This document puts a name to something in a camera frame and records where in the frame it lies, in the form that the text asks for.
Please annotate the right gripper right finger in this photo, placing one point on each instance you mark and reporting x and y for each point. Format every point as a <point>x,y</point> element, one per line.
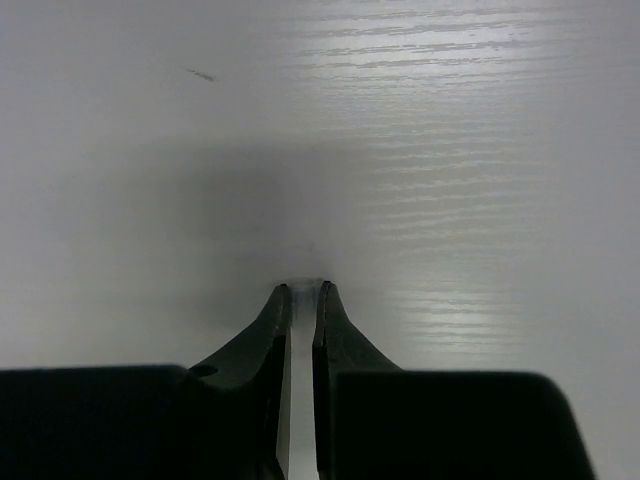
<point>376,420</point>

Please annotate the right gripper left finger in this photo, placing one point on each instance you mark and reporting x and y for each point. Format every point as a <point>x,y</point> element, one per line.
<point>219,419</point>

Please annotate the clear small cap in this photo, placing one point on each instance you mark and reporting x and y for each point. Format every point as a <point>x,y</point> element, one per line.
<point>304,298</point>

